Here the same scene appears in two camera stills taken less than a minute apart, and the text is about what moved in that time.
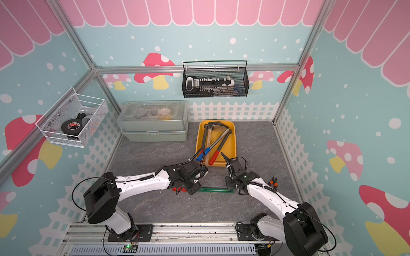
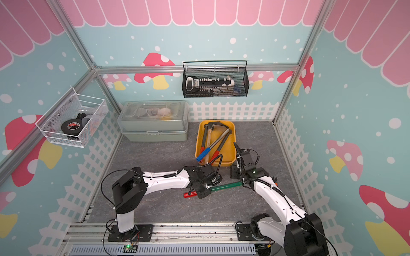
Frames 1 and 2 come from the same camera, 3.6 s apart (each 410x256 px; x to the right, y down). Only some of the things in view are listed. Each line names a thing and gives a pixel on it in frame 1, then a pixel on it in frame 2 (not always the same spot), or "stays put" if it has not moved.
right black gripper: (227, 180) -> (233, 169)
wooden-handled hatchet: (210, 128) stays put
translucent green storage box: (156, 121) stays put
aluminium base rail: (91, 239) stays put
